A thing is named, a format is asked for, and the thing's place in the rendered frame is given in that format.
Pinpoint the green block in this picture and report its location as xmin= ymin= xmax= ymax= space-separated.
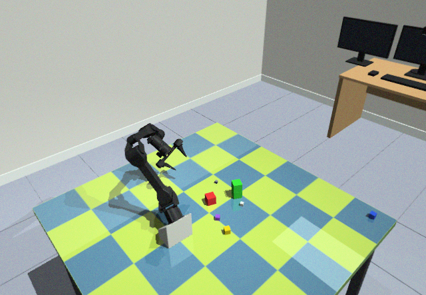
xmin=231 ymin=179 xmax=242 ymax=192
xmin=232 ymin=190 xmax=242 ymax=199

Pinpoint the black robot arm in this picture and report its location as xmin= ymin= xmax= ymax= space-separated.
xmin=125 ymin=123 xmax=184 ymax=224

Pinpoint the small blue block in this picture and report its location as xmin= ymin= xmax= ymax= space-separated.
xmin=369 ymin=211 xmax=377 ymax=219

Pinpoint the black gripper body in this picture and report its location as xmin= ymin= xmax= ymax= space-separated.
xmin=156 ymin=139 xmax=183 ymax=168

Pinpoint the small yellow block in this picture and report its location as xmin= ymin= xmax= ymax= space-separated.
xmin=224 ymin=225 xmax=231 ymax=235

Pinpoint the red block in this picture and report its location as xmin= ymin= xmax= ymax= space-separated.
xmin=205 ymin=192 xmax=216 ymax=206

